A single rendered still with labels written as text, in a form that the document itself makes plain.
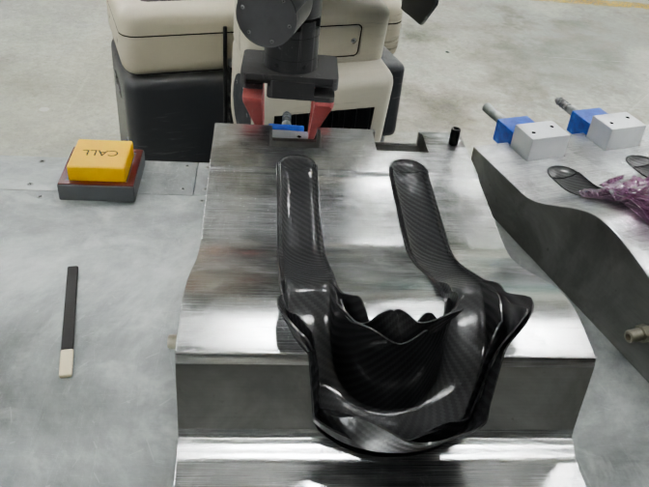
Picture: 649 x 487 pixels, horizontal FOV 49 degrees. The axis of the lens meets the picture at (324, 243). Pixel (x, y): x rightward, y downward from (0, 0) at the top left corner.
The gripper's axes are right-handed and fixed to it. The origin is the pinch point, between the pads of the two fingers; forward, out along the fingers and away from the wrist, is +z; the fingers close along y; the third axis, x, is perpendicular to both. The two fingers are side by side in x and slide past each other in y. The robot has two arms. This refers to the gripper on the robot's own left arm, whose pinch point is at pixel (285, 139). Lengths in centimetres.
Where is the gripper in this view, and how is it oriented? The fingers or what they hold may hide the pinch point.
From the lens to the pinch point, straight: 83.0
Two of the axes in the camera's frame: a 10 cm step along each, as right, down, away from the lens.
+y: 10.0, 0.6, 0.7
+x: -0.2, -5.9, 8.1
